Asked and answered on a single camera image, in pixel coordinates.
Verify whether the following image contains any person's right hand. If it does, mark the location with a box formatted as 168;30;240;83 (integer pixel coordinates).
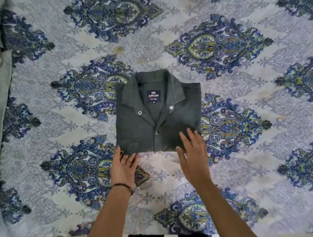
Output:
176;128;212;187

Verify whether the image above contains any person's left hand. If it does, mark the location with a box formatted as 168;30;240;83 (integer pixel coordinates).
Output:
110;146;141;190

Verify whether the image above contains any dark green shirt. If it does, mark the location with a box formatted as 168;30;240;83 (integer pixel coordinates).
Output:
115;69;202;155

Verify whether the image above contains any person's right forearm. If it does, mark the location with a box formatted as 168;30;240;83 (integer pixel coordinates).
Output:
196;180;258;237

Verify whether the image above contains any person's left forearm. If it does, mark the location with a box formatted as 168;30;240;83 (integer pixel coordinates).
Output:
88;185;134;237

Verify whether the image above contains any blue floral patterned bedsheet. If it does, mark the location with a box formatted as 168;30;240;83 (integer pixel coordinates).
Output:
0;0;313;237

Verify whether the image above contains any grey cloth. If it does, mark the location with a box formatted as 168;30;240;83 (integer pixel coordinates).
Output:
0;48;13;139

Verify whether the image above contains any dark beaded bracelet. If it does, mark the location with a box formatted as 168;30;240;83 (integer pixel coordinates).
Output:
111;183;134;196

